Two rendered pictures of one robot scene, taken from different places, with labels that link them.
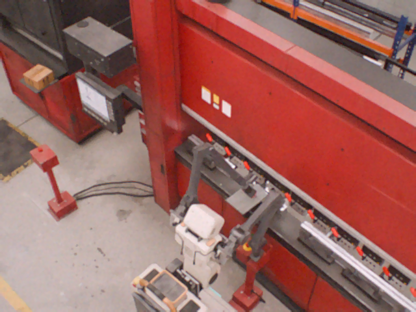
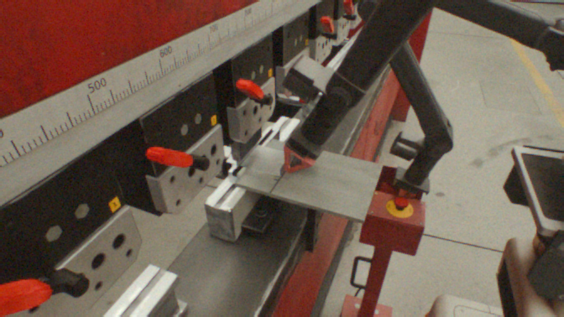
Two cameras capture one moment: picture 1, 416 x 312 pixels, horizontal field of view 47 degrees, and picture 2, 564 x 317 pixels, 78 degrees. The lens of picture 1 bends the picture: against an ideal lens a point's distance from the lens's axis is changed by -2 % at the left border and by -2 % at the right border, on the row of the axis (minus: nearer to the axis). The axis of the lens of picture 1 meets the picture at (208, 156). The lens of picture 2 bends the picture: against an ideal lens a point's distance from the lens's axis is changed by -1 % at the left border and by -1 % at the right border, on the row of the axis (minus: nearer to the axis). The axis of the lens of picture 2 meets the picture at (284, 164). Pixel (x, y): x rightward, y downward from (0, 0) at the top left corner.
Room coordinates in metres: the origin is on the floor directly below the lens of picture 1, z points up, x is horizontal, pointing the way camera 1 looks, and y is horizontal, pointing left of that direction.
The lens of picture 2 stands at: (2.57, 0.21, 1.45)
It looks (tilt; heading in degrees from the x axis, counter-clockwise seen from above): 37 degrees down; 246
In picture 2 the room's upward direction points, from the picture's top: straight up
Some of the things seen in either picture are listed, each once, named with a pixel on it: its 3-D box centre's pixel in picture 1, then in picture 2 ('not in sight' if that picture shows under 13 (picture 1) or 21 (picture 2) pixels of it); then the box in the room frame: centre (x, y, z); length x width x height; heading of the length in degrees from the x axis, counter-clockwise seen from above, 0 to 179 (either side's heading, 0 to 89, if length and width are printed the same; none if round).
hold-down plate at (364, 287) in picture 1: (361, 285); not in sight; (1.61, -1.04, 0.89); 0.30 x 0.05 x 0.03; 43
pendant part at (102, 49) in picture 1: (104, 82); not in sight; (2.99, 0.79, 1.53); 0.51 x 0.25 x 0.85; 48
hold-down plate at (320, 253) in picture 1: (315, 249); not in sight; (1.90, -0.77, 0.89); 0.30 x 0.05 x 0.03; 43
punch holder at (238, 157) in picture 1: (240, 155); (168, 139); (2.55, -0.24, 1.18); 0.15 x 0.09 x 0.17; 43
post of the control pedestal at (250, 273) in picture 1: (250, 276); (375, 278); (1.97, -0.34, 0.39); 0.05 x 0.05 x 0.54; 47
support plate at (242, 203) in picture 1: (246, 197); (311, 175); (2.29, -0.29, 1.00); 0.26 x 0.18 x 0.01; 133
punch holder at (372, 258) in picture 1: (373, 254); not in sight; (1.67, -1.06, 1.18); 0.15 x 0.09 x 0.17; 43
